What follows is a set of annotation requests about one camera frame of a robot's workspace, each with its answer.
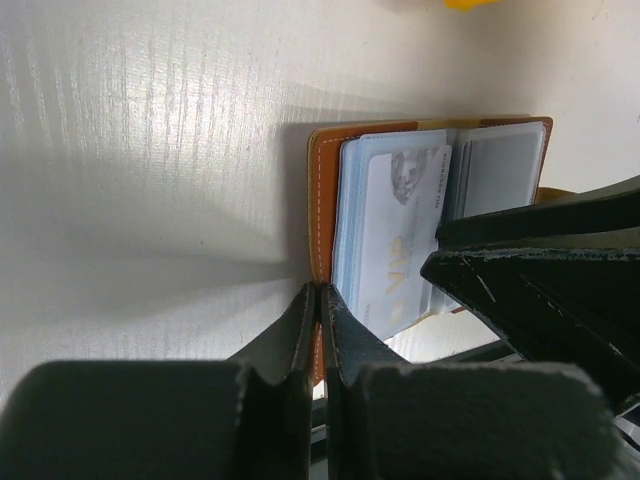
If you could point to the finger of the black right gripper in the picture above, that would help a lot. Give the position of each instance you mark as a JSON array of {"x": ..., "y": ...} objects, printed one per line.
[
  {"x": 574, "y": 306},
  {"x": 614, "y": 207}
]

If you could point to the white VIP card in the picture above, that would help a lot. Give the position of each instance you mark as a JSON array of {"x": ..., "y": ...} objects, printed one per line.
[{"x": 403, "y": 207}]

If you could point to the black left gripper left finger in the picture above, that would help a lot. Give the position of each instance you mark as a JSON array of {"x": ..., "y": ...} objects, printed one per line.
[{"x": 245, "y": 417}]

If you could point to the yellow plastic bin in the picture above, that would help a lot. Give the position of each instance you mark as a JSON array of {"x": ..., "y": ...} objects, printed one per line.
[{"x": 466, "y": 5}]

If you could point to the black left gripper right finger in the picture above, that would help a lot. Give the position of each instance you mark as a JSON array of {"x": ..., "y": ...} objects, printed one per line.
[{"x": 391, "y": 419}]

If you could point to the brown leather card holder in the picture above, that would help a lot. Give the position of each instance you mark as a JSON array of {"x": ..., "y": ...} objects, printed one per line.
[{"x": 495, "y": 164}]

